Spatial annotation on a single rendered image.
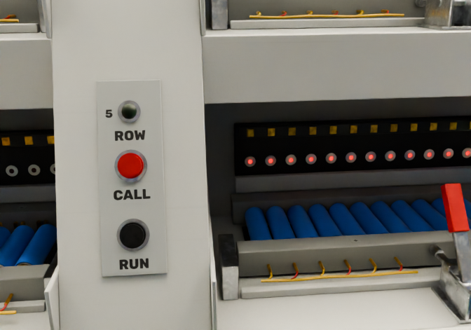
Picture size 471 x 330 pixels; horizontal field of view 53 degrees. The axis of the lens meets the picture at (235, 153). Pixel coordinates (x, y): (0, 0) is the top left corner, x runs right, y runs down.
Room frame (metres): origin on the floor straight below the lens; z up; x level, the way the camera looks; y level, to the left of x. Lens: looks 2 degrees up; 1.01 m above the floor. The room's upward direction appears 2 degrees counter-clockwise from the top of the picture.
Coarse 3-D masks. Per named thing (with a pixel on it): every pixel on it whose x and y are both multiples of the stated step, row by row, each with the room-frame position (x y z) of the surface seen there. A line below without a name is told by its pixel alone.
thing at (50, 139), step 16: (0, 144) 0.44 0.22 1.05; (16, 144) 0.44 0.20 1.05; (32, 144) 0.44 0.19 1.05; (48, 144) 0.44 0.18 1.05; (0, 160) 0.45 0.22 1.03; (16, 160) 0.45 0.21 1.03; (32, 160) 0.45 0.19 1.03; (48, 160) 0.45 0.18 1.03; (0, 176) 0.45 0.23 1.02; (16, 176) 0.45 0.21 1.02; (32, 176) 0.45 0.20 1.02; (48, 176) 0.46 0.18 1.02
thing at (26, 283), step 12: (48, 264) 0.35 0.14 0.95; (0, 276) 0.34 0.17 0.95; (12, 276) 0.34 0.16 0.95; (24, 276) 0.34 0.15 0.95; (36, 276) 0.34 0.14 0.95; (0, 288) 0.34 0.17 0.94; (12, 288) 0.34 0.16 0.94; (24, 288) 0.34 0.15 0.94; (36, 288) 0.34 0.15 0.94; (0, 300) 0.34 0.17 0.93; (12, 300) 0.34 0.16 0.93; (24, 300) 0.34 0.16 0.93; (36, 300) 0.34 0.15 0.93; (0, 312) 0.32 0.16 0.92; (12, 312) 0.32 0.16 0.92
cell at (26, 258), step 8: (48, 224) 0.42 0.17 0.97; (40, 232) 0.41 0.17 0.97; (48, 232) 0.41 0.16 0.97; (56, 232) 0.42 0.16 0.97; (32, 240) 0.40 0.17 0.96; (40, 240) 0.40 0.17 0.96; (48, 240) 0.40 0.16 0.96; (32, 248) 0.38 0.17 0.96; (40, 248) 0.39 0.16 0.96; (48, 248) 0.40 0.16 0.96; (24, 256) 0.37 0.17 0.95; (32, 256) 0.37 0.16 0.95; (40, 256) 0.38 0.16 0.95; (16, 264) 0.36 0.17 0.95; (32, 264) 0.37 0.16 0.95; (40, 264) 0.38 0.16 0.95
